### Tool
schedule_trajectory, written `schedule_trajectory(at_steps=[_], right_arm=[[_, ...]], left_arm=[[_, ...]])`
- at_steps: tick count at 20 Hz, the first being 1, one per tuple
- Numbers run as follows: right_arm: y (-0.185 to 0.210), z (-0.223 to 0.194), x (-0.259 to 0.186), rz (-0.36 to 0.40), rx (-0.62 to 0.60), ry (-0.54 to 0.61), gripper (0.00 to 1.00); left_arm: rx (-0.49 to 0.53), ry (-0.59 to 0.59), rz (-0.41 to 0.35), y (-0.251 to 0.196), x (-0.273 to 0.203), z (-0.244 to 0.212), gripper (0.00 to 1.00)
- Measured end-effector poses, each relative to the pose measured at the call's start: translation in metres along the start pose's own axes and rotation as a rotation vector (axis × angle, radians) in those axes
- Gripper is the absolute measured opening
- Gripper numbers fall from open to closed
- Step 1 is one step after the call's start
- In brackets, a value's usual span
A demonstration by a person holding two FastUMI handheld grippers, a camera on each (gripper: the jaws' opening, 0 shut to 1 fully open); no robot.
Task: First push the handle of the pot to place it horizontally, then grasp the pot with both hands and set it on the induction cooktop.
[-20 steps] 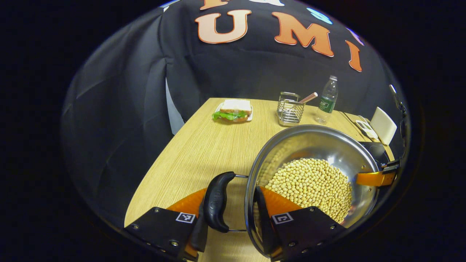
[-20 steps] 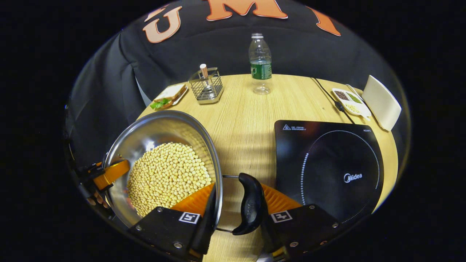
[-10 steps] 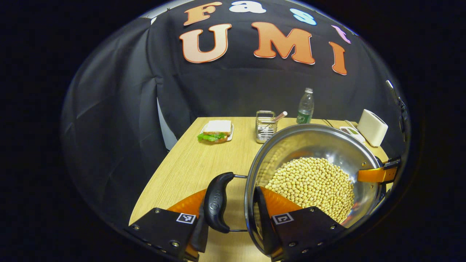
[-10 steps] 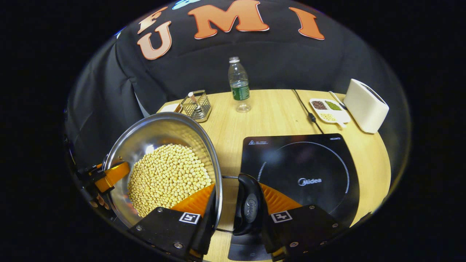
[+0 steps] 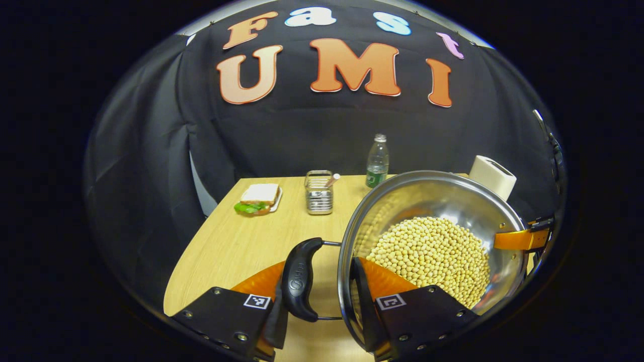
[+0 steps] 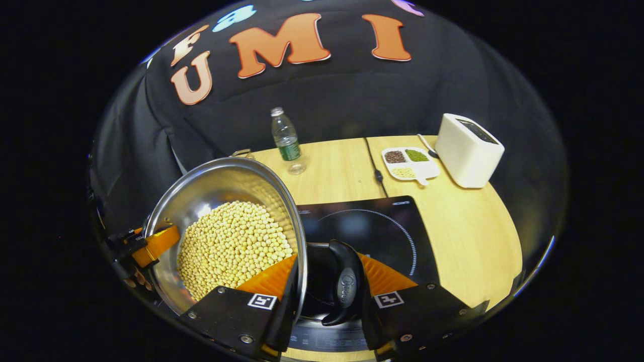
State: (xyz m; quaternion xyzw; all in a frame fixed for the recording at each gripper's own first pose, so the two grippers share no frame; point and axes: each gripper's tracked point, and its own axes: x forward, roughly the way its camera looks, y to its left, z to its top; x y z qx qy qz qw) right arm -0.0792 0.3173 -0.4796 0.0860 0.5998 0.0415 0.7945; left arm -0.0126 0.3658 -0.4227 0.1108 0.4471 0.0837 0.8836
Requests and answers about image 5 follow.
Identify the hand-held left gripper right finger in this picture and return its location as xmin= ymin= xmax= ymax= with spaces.
xmin=350 ymin=256 xmax=478 ymax=361

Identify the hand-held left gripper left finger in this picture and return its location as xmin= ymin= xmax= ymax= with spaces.
xmin=171 ymin=260 xmax=290 ymax=361

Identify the steel pot of beans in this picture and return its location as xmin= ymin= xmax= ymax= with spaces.
xmin=280 ymin=170 xmax=530 ymax=352

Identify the white toaster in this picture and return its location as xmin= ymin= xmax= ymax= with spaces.
xmin=469 ymin=155 xmax=517 ymax=202

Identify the metal mesh holder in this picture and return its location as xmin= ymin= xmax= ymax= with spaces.
xmin=304 ymin=170 xmax=334 ymax=215

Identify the sandwich on white plate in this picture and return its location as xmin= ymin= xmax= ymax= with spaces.
xmin=234 ymin=184 xmax=283 ymax=217

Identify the clear plastic water bottle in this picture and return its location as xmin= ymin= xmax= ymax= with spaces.
xmin=366 ymin=134 xmax=390 ymax=189

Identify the black backdrop cloth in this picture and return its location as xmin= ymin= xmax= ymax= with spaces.
xmin=86 ymin=0 xmax=564 ymax=302

